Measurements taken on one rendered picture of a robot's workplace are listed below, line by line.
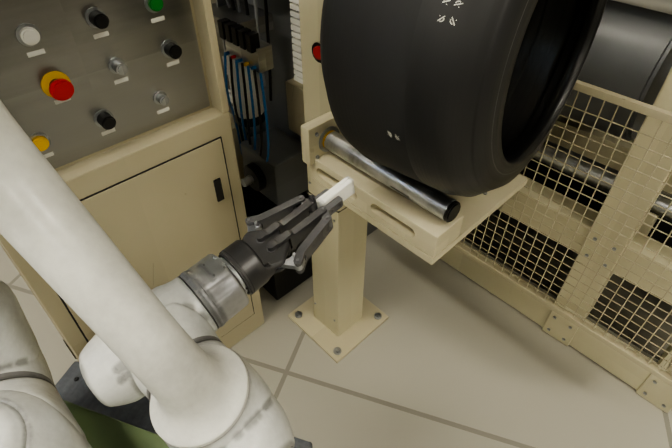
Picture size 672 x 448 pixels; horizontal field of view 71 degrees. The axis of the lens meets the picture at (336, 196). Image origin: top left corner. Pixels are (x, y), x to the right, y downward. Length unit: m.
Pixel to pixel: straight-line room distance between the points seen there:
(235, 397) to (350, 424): 1.14
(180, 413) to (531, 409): 1.41
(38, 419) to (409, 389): 1.27
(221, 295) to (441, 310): 1.35
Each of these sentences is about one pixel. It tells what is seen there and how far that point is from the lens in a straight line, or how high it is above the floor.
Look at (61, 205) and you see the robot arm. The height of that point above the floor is 1.25.
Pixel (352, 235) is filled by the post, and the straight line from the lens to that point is 1.42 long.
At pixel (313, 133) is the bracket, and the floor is 0.93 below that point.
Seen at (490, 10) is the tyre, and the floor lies 1.30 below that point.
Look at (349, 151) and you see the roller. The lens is 1.02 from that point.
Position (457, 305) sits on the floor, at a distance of 1.92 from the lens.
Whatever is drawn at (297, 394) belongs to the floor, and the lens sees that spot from 1.68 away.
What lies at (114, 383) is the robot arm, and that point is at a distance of 0.63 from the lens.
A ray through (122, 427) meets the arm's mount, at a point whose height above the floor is 0.75.
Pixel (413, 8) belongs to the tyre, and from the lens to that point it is 0.65.
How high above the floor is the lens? 1.50
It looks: 41 degrees down
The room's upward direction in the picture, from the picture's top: straight up
